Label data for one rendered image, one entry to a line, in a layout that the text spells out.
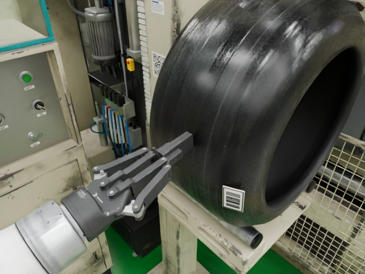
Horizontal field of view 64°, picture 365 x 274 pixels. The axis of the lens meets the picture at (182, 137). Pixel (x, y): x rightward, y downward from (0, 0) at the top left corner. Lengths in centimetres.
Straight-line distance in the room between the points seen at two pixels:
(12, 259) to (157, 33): 63
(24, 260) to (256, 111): 38
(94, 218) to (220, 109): 26
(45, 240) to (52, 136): 74
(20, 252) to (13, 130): 69
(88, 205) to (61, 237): 5
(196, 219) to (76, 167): 53
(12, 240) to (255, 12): 51
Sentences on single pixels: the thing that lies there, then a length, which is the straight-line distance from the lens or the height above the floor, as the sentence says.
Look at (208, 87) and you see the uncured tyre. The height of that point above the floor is 132.
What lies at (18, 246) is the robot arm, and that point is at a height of 123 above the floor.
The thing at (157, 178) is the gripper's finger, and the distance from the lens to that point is 46.
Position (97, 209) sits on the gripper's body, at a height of 123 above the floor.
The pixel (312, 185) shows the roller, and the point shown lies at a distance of 97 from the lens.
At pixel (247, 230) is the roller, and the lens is 79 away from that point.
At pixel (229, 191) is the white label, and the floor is 116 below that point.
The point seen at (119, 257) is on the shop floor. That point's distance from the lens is 186.
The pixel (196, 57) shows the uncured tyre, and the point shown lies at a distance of 55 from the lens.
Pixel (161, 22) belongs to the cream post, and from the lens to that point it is 82.
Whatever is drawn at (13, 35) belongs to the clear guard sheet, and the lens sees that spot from 96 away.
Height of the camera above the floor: 154
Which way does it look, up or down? 36 degrees down
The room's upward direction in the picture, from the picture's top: straight up
